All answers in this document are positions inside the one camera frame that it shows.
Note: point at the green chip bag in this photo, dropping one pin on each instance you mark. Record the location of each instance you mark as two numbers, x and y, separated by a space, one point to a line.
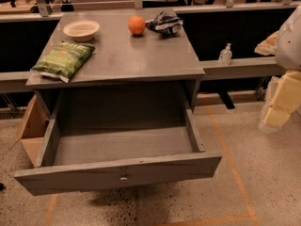
64 60

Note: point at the orange fruit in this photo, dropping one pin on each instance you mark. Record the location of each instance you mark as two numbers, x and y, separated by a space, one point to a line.
136 25

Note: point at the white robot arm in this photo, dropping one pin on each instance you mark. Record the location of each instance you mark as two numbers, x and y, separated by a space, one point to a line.
288 45

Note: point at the grey wall ledge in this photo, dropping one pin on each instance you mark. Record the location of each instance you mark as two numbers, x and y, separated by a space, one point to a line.
205 71

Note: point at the beige paper bowl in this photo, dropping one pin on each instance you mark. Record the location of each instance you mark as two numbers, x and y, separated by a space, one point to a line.
83 30

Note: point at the grey wooden cabinet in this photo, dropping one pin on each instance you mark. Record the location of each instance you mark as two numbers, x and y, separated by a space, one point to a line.
118 52

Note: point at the brown cardboard box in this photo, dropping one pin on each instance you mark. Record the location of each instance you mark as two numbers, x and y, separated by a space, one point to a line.
32 129

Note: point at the open grey top drawer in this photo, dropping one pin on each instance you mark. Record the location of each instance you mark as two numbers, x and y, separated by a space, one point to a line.
82 160

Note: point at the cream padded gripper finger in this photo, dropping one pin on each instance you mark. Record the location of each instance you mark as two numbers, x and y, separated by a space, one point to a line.
282 98
268 46

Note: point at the round metal drawer knob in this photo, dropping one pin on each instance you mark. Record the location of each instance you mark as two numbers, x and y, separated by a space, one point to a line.
123 179

